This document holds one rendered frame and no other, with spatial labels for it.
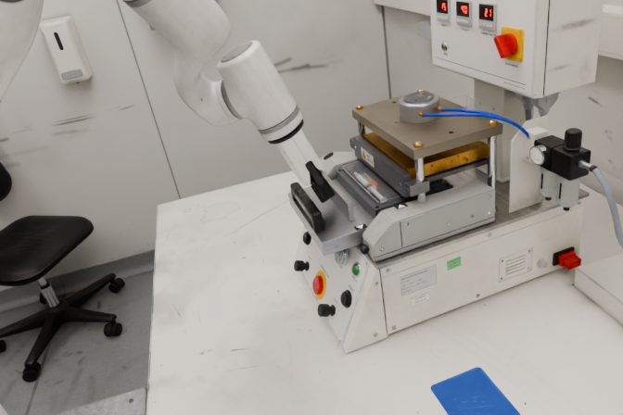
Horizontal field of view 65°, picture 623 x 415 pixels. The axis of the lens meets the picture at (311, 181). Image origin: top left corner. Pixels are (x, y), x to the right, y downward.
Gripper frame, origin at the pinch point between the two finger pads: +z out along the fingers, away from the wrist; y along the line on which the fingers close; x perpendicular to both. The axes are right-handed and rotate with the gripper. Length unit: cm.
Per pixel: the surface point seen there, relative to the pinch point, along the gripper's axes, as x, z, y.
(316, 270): -10.3, 18.3, -3.5
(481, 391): 2.0, 28.5, 34.3
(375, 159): 12.2, 1.0, 0.1
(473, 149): 27.1, 4.9, 10.2
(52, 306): -123, 47, -126
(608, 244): 47, 45, 14
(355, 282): -5.0, 13.0, 12.8
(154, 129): -42, 13, -156
